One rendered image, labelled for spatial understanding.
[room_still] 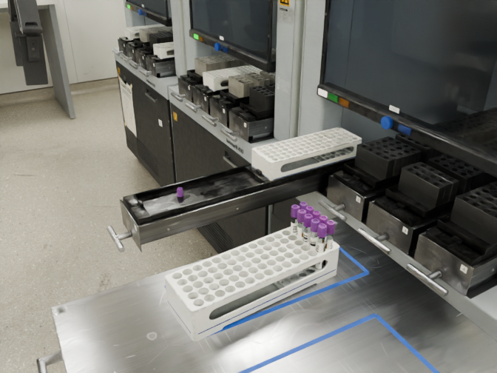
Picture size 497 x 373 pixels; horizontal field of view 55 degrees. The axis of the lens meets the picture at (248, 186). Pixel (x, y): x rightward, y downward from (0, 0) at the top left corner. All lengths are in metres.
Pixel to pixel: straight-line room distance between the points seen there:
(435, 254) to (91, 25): 3.95
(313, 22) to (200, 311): 0.88
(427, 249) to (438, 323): 0.26
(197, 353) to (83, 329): 0.19
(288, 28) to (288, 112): 0.25
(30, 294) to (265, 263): 1.58
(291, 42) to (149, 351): 0.99
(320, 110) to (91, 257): 1.41
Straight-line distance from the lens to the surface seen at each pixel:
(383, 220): 1.15
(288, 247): 0.87
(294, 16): 1.44
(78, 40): 4.60
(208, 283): 0.80
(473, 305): 1.06
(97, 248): 2.44
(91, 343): 0.81
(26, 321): 2.15
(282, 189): 1.21
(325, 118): 1.40
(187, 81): 2.00
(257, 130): 1.60
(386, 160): 1.20
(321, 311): 0.83
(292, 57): 1.47
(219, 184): 1.21
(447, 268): 1.06
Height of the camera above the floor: 1.39
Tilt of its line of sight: 29 degrees down
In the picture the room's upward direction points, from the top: straight up
